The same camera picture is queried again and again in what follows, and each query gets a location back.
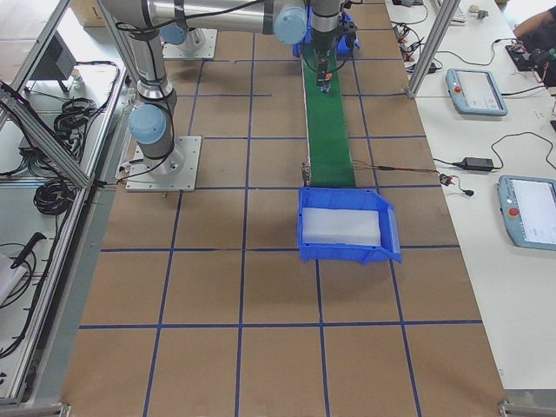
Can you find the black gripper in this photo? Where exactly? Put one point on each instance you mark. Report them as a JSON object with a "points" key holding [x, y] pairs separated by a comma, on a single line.
{"points": [[321, 42]]}

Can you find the red push button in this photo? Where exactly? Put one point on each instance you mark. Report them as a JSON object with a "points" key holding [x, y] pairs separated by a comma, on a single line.
{"points": [[324, 83]]}

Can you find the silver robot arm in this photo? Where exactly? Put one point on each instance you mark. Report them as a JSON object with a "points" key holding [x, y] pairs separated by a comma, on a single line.
{"points": [[151, 124], [187, 40]]}

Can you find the person's hand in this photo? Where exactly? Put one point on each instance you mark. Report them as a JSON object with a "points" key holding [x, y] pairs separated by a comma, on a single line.
{"points": [[528, 44]]}

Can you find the left blue plastic bin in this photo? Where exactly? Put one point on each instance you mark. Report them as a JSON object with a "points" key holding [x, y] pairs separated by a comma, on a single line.
{"points": [[344, 43]]}

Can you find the blue plastic bin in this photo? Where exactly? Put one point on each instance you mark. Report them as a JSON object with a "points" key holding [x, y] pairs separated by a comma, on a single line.
{"points": [[344, 43], [346, 225]]}

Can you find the green conveyor belt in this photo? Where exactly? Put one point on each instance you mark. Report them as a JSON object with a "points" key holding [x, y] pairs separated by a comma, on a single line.
{"points": [[329, 161]]}

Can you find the far teach pendant tablet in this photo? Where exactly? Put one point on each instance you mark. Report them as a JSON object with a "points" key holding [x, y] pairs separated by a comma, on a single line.
{"points": [[475, 92]]}

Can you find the teach pendant tablet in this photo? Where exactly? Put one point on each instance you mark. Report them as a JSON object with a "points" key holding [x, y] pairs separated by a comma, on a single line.
{"points": [[475, 92], [527, 205]]}

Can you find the right blue plastic bin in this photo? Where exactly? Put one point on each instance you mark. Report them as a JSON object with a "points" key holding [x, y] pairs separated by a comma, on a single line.
{"points": [[346, 225]]}

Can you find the black power adapter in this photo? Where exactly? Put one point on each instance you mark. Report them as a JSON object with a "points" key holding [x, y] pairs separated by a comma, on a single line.
{"points": [[478, 164]]}

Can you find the near teach pendant tablet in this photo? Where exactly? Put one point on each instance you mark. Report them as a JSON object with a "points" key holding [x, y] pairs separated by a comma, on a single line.
{"points": [[527, 205]]}

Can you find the brown paper table mat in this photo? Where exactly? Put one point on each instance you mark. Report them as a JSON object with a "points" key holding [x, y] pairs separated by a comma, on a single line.
{"points": [[200, 304]]}

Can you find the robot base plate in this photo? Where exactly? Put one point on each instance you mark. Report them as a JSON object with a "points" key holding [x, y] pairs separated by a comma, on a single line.
{"points": [[177, 172], [207, 52]]}

